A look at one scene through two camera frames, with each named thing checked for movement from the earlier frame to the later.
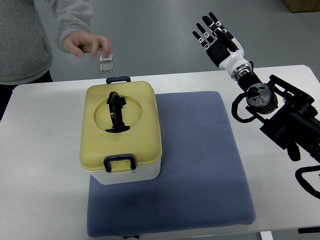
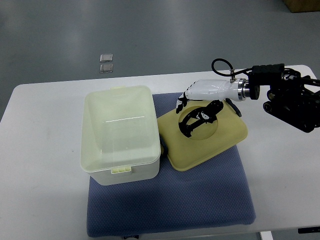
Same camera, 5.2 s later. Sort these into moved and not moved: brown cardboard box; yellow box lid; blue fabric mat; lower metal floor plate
Moved: yellow box lid
Not moved: blue fabric mat; lower metal floor plate; brown cardboard box
